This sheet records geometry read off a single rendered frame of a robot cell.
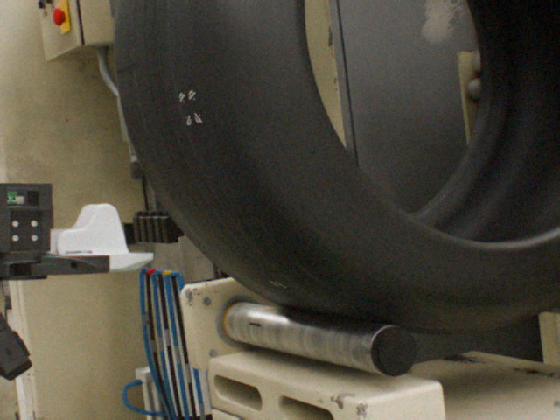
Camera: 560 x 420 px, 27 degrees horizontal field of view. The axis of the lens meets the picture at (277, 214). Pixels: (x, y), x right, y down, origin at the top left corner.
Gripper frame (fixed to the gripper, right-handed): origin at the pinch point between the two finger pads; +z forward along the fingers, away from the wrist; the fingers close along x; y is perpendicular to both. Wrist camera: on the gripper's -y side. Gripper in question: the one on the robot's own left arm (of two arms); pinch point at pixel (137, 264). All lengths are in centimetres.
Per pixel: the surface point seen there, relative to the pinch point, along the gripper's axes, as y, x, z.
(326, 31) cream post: 26.7, 26.2, 33.0
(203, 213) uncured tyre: 4.5, 2.0, 7.1
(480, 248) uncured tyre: 1.2, -12.3, 28.2
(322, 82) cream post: 20.5, 26.2, 32.4
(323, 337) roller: -7.3, -1.2, 18.0
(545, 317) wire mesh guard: -10, 27, 67
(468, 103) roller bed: 20, 38, 62
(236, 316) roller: -6.9, 19.8, 18.1
